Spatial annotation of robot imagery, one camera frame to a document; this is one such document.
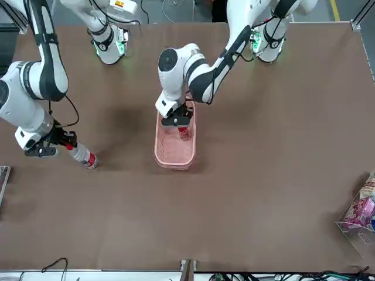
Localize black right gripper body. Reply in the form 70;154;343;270
25;125;64;157

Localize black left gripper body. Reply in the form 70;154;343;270
161;102;195;128

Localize clear red-capped water bottle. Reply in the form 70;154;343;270
64;142;99;170

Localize pink perforated plastic basket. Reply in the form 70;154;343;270
154;101;196;171

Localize person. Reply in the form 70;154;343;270
210;0;230;23

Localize pink snack packet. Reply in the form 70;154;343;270
343;196;375;227

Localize white snack packet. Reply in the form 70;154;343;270
364;177;375;200

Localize clear acrylic display shelf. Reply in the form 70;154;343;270
335;172;375;261

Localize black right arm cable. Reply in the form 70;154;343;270
46;94;80;128

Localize aluminium frame profile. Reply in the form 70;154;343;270
350;0;375;30
0;0;30;35

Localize thin black cable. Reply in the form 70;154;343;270
40;257;69;281

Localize aluminium camera post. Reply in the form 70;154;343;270
180;259;197;281

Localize tangled black cables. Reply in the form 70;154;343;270
210;266;370;281

